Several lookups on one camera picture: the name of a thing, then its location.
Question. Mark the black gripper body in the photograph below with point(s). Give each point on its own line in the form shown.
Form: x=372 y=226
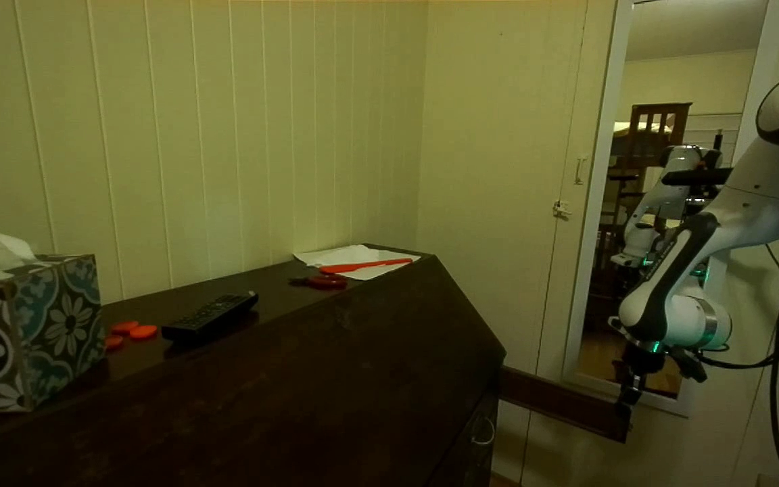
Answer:
x=647 y=361

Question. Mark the narrow dark wooden pull-out compartment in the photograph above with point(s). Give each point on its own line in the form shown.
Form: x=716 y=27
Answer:
x=560 y=400

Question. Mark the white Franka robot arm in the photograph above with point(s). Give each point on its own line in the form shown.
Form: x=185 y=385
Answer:
x=751 y=199

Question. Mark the dark wooden dresser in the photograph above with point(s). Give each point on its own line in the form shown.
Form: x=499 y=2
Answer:
x=318 y=387

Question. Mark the white framed leaning mirror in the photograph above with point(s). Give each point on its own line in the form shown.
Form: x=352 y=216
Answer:
x=601 y=180

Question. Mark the orange-red flat tool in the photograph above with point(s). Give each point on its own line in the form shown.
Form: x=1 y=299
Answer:
x=365 y=266

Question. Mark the white paper sheets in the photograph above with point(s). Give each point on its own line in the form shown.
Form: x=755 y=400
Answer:
x=352 y=255

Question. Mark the black remote control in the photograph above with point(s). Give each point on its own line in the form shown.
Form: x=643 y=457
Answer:
x=212 y=316

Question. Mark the red round disc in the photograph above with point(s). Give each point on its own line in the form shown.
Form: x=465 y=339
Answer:
x=143 y=330
x=119 y=326

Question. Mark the patterned tissue box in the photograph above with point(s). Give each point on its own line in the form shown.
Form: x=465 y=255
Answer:
x=27 y=333

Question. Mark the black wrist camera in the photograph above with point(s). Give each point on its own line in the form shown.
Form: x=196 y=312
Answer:
x=690 y=365

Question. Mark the small white wall knob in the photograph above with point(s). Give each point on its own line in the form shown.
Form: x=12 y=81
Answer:
x=560 y=209

